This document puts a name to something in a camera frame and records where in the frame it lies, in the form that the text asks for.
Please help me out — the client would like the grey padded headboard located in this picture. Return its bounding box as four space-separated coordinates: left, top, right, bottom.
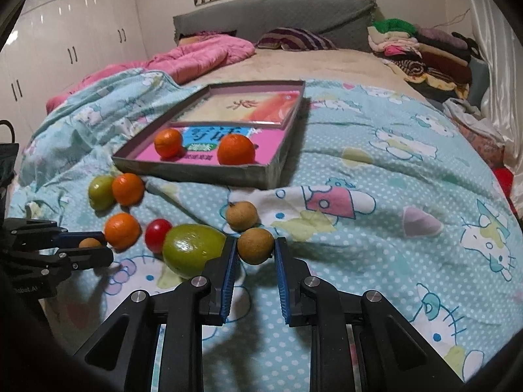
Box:
173 0 377 52

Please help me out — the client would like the large green guava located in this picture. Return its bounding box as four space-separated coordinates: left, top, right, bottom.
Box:
88 175 115 211

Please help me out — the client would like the small orange tangerine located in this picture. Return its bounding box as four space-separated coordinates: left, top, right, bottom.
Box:
153 127 183 159

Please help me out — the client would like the red cherry tomato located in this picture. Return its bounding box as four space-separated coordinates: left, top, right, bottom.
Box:
144 219 172 254

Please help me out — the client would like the striped purple pillow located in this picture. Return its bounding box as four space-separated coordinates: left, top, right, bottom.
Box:
255 27 337 52

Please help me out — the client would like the pink exercise book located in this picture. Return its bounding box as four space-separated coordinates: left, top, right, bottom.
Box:
128 125 285 166

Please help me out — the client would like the stack of folded clothes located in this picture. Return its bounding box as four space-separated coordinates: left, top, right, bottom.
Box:
368 19 489 106

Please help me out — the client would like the brown longan fruit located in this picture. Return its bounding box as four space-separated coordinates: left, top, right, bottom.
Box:
78 237 103 249

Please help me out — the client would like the beige bed sheet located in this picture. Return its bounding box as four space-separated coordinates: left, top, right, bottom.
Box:
191 50 426 102

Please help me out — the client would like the white wardrobe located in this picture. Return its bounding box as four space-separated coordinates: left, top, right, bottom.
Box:
1 0 146 145

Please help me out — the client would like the pink quilt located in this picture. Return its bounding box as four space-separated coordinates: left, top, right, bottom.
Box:
46 34 255 114

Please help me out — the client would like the brown longan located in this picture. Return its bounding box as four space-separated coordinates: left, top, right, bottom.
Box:
237 227 274 266
225 201 259 232

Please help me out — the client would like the white satin curtain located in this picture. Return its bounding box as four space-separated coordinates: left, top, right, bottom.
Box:
470 0 522 164

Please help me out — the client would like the shallow grey cardboard box tray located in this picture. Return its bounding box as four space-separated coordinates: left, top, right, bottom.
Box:
112 81 305 189

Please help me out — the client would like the green lime fruit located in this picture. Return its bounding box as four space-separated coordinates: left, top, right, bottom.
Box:
162 224 226 279

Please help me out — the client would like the light blue cartoon quilt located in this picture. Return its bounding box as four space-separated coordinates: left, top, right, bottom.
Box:
7 69 522 391

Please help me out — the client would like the cream orange book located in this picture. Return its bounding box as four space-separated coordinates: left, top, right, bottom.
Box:
173 91 300 126

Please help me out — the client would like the large orange tangerine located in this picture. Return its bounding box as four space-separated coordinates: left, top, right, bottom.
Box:
104 212 141 252

